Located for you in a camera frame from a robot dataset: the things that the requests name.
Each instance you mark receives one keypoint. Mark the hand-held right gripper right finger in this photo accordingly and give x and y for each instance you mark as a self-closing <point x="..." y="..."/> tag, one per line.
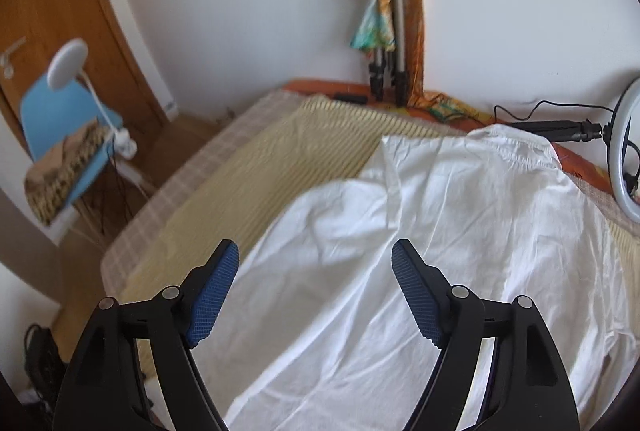
<point x="417" y="301"/>

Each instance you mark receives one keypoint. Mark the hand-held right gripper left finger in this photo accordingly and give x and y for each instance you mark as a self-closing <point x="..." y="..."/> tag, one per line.
<point x="212" y="296"/>

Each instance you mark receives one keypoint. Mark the white shirt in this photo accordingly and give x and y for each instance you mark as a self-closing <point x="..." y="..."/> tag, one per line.
<point x="450" y="211"/>

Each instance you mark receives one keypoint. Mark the beige plaid bed sheet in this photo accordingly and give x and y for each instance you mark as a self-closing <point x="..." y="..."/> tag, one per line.
<point x="200" y="161"/>

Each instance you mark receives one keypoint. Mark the yellow striped blanket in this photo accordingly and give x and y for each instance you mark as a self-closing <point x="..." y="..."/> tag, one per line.
<point x="275" y="161"/>

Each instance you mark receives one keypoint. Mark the black bag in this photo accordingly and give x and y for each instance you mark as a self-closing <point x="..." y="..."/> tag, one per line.
<point x="42" y="371"/>

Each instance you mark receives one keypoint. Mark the brown patterned cloth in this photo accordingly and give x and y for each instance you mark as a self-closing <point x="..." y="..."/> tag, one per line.
<point x="55" y="176"/>

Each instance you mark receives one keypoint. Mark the orange patterned bed sheet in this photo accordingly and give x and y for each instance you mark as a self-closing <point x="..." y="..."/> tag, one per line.
<point x="320" y="87"/>

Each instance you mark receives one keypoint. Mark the blue chair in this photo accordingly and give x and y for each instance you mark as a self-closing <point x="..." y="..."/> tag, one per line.
<point x="50" y="111"/>

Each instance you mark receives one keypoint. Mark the orange striped scarf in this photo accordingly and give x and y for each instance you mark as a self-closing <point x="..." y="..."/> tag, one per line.
<point x="415" y="36"/>

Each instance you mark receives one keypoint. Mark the white desk lamp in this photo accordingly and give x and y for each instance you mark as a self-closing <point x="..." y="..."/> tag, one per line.
<point x="65" y="63"/>

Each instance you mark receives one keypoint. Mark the silver folded tripod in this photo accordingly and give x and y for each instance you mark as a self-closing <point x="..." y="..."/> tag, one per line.
<point x="398" y="11"/>

